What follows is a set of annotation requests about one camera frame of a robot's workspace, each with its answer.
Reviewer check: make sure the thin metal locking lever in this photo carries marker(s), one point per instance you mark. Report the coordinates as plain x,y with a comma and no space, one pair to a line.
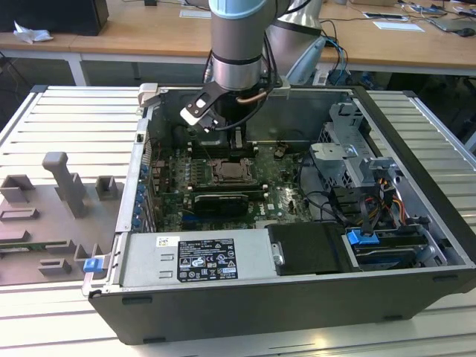
207,154

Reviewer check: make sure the silver green CPU chip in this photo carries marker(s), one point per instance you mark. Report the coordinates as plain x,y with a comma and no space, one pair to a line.
235,172

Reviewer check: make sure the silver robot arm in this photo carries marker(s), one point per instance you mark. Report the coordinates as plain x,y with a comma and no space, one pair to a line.
236,44

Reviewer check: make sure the black RAM slot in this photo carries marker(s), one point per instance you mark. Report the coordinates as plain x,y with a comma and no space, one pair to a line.
256,193
212,150
223,186
223,190

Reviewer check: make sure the CPU socket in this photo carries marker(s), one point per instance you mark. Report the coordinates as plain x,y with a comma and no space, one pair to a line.
213,182

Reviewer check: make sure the black plastic block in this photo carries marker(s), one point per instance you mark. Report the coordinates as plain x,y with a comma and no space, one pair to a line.
208,137

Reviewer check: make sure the round coin cell battery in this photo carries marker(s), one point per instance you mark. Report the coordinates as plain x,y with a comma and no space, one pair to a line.
279,151

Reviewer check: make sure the grey plastic case latch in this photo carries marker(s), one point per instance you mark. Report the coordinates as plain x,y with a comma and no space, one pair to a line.
147,94

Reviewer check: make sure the pale blue teach pendant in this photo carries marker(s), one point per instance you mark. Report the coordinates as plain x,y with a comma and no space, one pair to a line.
308,59

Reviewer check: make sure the black graphics card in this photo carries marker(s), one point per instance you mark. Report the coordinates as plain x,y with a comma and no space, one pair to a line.
221,204

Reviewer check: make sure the green motherboard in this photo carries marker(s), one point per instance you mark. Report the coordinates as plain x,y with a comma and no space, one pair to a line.
282,201

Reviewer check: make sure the wooden desk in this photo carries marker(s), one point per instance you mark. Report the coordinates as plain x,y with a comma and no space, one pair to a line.
148,29
390,44

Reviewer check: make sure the silver metal drive cage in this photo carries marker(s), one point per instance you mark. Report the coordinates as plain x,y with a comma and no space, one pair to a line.
334,167

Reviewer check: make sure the black plastic shroud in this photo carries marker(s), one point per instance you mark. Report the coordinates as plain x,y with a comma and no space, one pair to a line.
308,249

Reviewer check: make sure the grey power supply unit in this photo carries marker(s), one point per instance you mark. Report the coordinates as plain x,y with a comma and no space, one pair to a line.
148,260

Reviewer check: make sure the blue disk carrier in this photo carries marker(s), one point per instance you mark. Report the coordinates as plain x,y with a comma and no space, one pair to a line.
359,238

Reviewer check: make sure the white flat box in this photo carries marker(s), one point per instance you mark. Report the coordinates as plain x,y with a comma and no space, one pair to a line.
398,26

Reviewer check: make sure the black computer box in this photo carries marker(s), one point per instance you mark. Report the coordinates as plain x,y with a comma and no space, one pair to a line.
56,15

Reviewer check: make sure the black grey PC case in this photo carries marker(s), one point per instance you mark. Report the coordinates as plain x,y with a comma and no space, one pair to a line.
260,316

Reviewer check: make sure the dark hard disk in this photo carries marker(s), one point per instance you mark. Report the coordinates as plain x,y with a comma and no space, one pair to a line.
383,256

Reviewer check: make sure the blue plastic clip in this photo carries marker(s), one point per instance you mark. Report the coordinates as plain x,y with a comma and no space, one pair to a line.
93,266

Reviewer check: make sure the crumpled white paper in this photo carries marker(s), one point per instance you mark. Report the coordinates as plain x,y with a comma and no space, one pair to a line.
31,34

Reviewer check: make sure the grey parts rack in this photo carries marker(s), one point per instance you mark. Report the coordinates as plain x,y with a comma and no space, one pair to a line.
44,238

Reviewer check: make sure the grey laptop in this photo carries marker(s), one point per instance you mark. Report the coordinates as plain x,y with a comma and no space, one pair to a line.
453,23

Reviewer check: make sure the green RAM stick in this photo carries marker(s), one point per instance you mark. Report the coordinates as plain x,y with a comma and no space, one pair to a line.
37,246

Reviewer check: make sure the black computer mouse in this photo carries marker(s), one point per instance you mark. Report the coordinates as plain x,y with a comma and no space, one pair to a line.
466,32

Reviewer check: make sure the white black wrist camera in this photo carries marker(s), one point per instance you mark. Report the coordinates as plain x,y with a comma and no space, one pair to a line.
199,106

